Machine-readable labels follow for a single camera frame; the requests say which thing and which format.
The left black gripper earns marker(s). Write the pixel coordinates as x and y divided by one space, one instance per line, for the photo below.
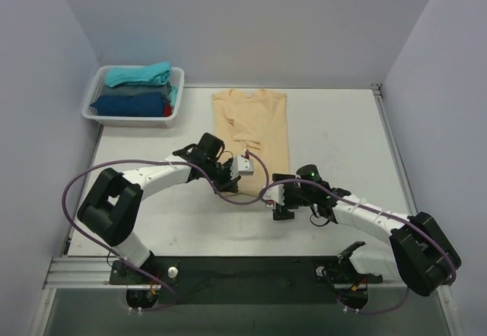
227 179

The cream yellow t shirt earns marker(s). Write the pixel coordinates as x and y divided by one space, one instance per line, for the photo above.
254 121

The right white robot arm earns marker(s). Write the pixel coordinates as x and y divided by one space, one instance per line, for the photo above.
420 255

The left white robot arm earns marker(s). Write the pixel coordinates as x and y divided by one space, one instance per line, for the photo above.
111 206

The red folded t shirt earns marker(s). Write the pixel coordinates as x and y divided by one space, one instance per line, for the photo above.
168 110

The grey folded t shirt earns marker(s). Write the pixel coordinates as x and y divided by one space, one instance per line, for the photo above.
130 91

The dark blue folded t shirt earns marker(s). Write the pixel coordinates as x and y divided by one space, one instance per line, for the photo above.
150 104

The white plastic basket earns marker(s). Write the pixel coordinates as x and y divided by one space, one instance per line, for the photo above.
177 80

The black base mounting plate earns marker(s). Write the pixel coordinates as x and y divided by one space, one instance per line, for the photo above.
271 292

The teal folded t shirt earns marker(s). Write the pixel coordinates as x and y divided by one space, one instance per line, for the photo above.
149 75

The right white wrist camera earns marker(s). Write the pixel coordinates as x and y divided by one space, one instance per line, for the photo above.
273 195

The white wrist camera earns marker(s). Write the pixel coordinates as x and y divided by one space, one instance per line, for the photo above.
273 195
241 166

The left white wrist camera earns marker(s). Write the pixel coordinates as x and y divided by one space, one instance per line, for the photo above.
241 166

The aluminium front rail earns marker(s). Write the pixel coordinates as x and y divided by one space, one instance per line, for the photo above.
77 273

